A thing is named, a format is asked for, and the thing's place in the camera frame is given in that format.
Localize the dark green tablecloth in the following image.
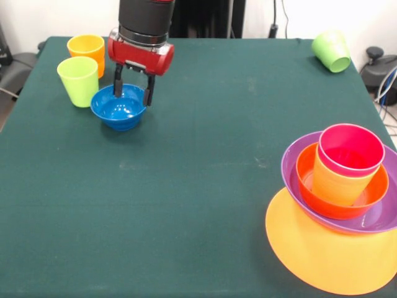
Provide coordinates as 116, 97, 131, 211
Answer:
0, 36, 397, 298

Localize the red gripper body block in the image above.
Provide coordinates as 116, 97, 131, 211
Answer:
107, 27, 175, 78

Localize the light green cup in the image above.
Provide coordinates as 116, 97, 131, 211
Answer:
56, 56, 99, 109

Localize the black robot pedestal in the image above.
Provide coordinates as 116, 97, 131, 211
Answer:
169, 0, 246, 38

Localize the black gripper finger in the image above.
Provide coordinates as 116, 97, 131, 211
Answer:
143, 74, 156, 107
112, 63, 125, 97

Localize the black office chair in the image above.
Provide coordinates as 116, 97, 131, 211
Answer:
0, 24, 38, 100
361, 46, 397, 91

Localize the blue bowl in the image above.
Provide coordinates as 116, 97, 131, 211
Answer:
90, 83, 147, 132

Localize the black cable with plug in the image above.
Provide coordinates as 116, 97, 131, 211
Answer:
268, 0, 279, 40

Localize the purple bowl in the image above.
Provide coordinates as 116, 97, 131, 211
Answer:
280, 132, 397, 234

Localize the yellow cup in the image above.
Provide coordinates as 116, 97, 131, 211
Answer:
311, 142, 381, 207

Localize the red cup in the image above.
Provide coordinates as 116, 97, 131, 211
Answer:
318, 123, 386, 178

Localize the large orange bowl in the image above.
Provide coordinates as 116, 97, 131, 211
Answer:
265, 186, 397, 296

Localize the tangle of floor cables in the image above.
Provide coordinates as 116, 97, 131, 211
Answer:
373, 66, 397, 128

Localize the small orange-red bowl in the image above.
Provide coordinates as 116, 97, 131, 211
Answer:
296, 142, 390, 220

